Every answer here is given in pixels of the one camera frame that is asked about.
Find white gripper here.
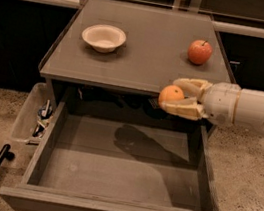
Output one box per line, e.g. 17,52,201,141
160,78,241,126

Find orange fruit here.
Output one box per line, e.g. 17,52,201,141
158,85,185,103

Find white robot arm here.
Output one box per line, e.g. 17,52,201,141
158,78,264,135

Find open grey top drawer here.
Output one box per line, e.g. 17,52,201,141
0,97,219,211

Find red apple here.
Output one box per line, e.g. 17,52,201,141
187,40,213,65

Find grey cabinet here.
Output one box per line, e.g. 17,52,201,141
31,0,257,144

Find white bowl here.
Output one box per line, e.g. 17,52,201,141
81,24,127,53

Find clutter items in bin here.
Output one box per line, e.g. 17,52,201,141
32,100,54,138

